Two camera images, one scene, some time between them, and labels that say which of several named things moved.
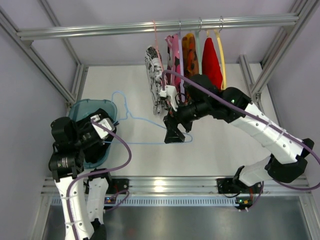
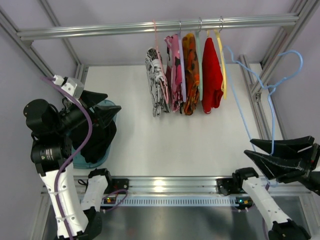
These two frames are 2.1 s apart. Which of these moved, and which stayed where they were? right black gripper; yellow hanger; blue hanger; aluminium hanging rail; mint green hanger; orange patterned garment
Moved: right black gripper; blue hanger
Stayed: aluminium hanging rail; mint green hanger; yellow hanger; orange patterned garment
